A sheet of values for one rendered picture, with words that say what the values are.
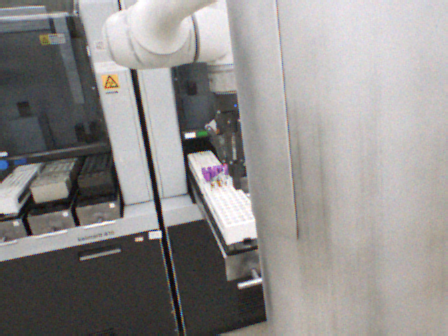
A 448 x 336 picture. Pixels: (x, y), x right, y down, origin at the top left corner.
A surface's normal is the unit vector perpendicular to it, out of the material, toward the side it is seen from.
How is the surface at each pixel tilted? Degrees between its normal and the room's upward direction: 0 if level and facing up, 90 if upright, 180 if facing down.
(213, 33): 93
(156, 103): 90
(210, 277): 90
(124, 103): 90
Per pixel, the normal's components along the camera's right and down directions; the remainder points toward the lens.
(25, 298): 0.25, 0.34
